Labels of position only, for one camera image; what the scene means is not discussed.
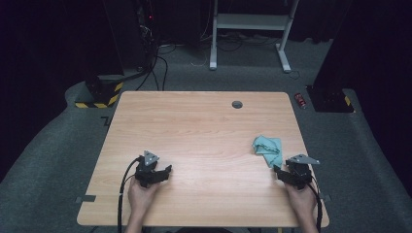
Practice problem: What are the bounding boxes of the black yellow striped stand base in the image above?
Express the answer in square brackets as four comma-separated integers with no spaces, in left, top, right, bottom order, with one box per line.
[74,74,125,110]

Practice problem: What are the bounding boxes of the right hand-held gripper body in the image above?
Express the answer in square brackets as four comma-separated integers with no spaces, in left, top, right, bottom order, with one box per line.
[284,153,321,191]

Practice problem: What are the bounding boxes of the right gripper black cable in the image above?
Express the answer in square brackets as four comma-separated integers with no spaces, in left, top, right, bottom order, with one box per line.
[306,174,324,233]

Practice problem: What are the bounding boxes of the person's left hand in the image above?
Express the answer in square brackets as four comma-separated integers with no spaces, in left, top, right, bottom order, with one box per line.
[127,176,163,216]

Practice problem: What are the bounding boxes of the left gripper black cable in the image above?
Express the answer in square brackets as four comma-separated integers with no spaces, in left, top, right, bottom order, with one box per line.
[117,156,144,233]

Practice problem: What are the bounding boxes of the black floor cables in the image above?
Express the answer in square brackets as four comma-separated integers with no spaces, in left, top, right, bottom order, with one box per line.
[135,23,178,92]

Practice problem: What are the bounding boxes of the person's right hand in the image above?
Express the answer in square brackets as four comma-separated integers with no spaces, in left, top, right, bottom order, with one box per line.
[284,182,318,221]

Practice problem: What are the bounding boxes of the red drink can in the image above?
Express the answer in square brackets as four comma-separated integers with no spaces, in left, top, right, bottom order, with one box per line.
[293,92,308,111]

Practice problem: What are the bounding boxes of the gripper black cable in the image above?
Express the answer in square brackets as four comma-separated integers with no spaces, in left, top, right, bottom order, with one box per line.
[117,156,144,233]
[306,174,324,233]

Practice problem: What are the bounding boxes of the white metal stand frame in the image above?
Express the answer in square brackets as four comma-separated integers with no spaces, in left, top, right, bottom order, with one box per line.
[209,0,301,74]

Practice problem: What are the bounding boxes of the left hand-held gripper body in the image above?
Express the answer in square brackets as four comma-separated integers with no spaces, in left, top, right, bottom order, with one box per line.
[134,150,162,189]

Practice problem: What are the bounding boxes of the teal microfibre cloth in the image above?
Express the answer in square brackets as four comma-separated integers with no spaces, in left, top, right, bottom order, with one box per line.
[252,134,284,169]

